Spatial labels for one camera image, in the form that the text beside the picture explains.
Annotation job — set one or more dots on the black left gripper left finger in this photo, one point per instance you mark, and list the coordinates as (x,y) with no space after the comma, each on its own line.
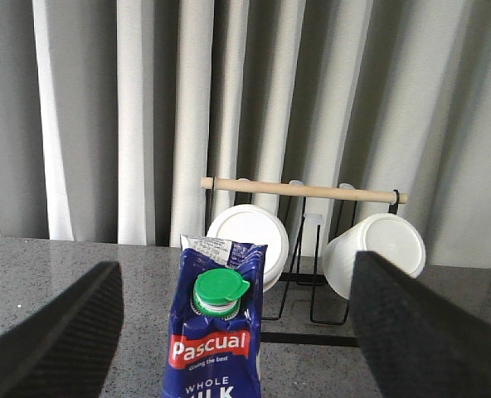
(66,348)

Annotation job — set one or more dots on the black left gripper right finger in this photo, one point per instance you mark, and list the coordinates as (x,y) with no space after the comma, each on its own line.
(416,343)

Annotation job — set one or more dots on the Pascual whole milk carton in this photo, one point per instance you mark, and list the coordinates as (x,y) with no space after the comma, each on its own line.
(215,320)

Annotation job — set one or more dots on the white mug with dark handle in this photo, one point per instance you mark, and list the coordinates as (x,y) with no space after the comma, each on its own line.
(248,223)

